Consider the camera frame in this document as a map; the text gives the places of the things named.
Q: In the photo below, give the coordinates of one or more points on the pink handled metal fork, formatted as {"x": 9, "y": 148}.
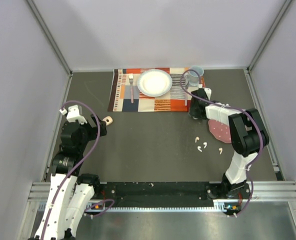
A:
{"x": 131, "y": 81}

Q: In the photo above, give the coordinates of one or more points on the beige case with black oval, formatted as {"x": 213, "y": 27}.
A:
{"x": 108, "y": 120}

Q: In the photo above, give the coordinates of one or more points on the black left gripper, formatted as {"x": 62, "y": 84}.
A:
{"x": 94, "y": 130}

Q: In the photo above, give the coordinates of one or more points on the multicoloured patchwork placemat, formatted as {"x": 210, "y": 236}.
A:
{"x": 173, "y": 101}

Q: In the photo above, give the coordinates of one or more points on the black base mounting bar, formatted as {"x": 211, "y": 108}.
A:
{"x": 161, "y": 194}

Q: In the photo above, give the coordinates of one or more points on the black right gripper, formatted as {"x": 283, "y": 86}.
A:
{"x": 192, "y": 112}

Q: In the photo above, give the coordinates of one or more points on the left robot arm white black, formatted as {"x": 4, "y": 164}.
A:
{"x": 70, "y": 191}

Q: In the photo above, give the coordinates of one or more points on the white plate with blue rim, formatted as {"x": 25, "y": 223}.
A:
{"x": 154, "y": 83}

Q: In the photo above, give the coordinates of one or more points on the pink dotted plate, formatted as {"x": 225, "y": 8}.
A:
{"x": 220, "y": 131}

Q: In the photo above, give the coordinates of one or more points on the pink handled knife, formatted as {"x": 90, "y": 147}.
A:
{"x": 186, "y": 95}

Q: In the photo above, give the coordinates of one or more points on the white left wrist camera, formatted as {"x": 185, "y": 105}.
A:
{"x": 74, "y": 114}

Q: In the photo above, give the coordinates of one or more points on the light blue mug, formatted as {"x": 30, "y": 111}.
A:
{"x": 194, "y": 75}

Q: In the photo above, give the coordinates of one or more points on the grey slotted cable duct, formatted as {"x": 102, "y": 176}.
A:
{"x": 217, "y": 207}

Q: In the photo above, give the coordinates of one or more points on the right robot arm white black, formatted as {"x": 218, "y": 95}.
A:
{"x": 248, "y": 136}

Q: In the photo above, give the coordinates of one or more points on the aluminium frame post left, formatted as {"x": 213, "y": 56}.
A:
{"x": 48, "y": 35}

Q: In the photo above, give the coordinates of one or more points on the aluminium frame post right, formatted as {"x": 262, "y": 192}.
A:
{"x": 276, "y": 22}

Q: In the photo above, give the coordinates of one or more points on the aluminium frame post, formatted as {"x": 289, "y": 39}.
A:
{"x": 276, "y": 22}
{"x": 48, "y": 35}

